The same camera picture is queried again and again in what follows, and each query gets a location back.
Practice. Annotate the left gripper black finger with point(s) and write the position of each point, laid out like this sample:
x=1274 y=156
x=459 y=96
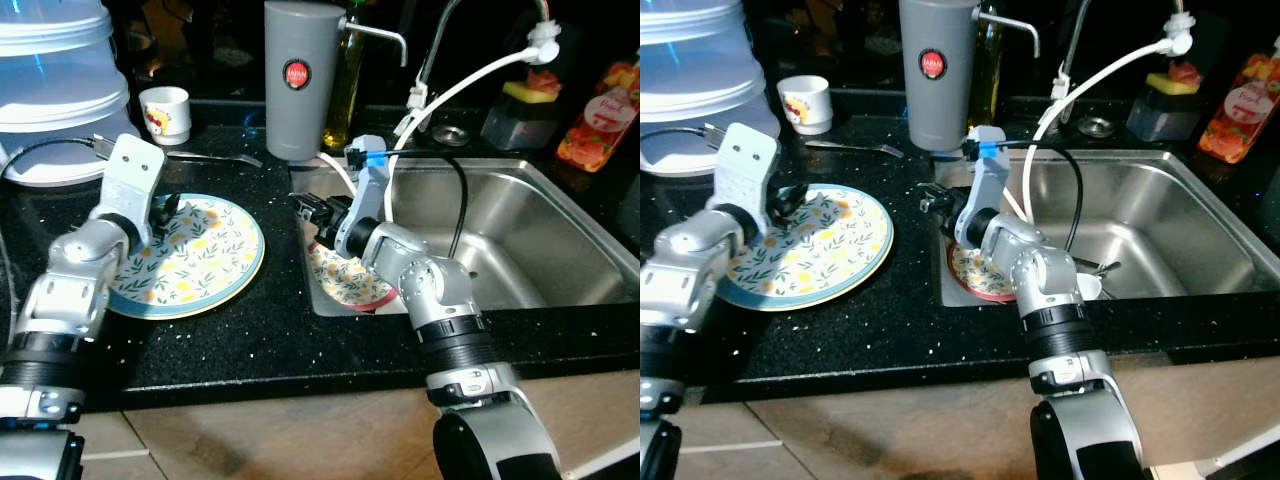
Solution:
x=792 y=194
x=168 y=201

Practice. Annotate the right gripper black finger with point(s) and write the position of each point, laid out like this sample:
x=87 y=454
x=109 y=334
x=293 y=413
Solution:
x=306 y=202
x=936 y=220
x=312 y=225
x=934 y=196

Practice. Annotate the cream floral plate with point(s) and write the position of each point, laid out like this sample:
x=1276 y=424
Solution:
x=830 y=240
x=205 y=250

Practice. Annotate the pink rimmed floral plate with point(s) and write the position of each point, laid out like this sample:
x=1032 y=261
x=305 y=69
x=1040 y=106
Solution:
x=345 y=282
x=975 y=275

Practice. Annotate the light blue plate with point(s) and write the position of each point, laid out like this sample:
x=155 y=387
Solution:
x=175 y=313
x=800 y=304

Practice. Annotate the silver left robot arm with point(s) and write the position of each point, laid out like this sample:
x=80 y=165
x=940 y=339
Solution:
x=690 y=270
x=80 y=270

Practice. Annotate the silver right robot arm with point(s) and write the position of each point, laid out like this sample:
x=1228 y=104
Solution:
x=1050 y=290
x=440 y=300

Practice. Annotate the steel fork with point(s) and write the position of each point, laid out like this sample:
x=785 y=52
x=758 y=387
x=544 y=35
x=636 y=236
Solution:
x=850 y=146
x=215 y=157

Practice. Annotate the grey water filter canister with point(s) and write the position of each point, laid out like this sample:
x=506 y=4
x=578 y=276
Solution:
x=935 y=110
x=300 y=120

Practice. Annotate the small white printed cup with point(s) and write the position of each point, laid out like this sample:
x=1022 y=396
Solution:
x=165 y=115
x=805 y=105

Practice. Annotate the yellow oil bottle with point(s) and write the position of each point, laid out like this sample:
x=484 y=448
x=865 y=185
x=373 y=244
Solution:
x=343 y=100
x=985 y=80

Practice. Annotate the white tiered food container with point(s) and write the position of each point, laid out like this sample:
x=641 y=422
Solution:
x=690 y=100
x=60 y=100

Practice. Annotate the small white bowl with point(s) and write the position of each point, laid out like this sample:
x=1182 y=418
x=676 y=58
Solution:
x=1090 y=287

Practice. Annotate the dark metal utensil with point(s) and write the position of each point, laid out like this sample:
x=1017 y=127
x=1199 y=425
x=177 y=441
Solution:
x=1100 y=267

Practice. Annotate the chrome sink faucet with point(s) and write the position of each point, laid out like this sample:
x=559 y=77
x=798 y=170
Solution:
x=1075 y=40
x=432 y=55

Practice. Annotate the orange soap pump pouch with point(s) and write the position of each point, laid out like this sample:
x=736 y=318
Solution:
x=1235 y=125
x=595 y=135

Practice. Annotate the dark sponge holder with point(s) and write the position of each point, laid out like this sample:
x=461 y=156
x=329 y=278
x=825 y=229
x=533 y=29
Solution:
x=1160 y=118
x=515 y=127

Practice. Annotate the stainless steel sink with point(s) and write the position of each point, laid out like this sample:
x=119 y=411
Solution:
x=540 y=230
x=1180 y=220

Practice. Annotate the grey cabinet door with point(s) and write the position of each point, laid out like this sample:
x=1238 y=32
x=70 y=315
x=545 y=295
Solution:
x=900 y=430
x=590 y=420
x=300 y=435
x=1200 y=410

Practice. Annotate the grey cabinet drawer front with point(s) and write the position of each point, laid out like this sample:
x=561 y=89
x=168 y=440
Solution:
x=740 y=425
x=110 y=435

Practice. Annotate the yellow sponge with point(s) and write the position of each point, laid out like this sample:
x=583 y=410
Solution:
x=1172 y=84
x=528 y=93

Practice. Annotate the red scrubber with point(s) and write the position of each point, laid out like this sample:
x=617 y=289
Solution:
x=545 y=78
x=1186 y=70

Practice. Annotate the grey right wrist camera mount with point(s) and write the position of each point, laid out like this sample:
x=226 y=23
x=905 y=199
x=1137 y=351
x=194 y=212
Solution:
x=985 y=190
x=365 y=190

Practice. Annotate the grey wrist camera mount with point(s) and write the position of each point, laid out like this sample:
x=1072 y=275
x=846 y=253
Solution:
x=985 y=190
x=365 y=190
x=745 y=170
x=130 y=180

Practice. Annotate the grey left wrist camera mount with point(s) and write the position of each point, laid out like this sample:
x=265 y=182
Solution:
x=745 y=170
x=130 y=180

